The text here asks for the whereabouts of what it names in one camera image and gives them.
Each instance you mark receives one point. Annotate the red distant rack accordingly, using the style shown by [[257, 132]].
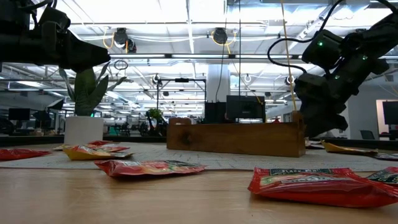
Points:
[[276, 120]]

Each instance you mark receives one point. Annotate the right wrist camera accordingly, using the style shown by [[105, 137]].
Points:
[[303, 82]]

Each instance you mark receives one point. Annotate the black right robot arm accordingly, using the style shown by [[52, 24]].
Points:
[[373, 46]]

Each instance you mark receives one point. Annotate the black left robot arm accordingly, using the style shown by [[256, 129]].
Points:
[[15, 46]]

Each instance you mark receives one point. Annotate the black frame rig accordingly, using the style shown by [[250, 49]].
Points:
[[182, 80]]

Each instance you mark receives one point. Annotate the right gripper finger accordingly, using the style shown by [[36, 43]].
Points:
[[339, 121], [315, 121]]

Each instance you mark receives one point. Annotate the black computer tower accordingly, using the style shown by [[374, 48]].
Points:
[[214, 112]]

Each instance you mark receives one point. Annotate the wooden tea box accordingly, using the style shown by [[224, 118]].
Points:
[[236, 140]]

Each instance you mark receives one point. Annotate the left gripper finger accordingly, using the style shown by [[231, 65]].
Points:
[[79, 68], [87, 53]]

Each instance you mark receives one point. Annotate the dark office chair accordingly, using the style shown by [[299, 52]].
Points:
[[367, 134]]

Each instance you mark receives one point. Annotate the small green plant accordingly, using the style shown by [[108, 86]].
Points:
[[155, 113]]

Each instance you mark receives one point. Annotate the orange tea packet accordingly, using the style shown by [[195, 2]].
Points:
[[62, 147]]

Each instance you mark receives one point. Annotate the green snake plant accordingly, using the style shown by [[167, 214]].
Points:
[[88, 93]]

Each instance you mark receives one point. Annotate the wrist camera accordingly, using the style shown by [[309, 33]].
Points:
[[303, 82], [57, 18]]

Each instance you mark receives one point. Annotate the grey woven placemat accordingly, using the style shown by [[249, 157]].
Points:
[[217, 160]]

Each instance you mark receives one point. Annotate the white building column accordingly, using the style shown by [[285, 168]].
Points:
[[213, 84]]

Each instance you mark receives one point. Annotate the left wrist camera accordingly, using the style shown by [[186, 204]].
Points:
[[57, 18]]

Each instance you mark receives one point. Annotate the white plant pot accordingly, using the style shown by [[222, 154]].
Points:
[[84, 130]]

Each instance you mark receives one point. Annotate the yellow tea packet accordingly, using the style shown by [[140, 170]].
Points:
[[90, 154], [342, 148]]

